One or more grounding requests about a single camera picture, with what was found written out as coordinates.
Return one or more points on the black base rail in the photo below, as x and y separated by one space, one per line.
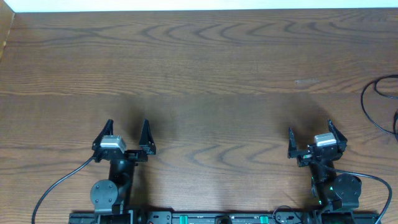
167 217

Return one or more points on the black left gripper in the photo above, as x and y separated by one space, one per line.
148 145

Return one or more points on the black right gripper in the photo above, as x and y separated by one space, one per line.
341 142

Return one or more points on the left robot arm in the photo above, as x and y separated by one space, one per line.
111 196

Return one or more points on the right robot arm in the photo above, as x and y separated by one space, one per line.
338 195

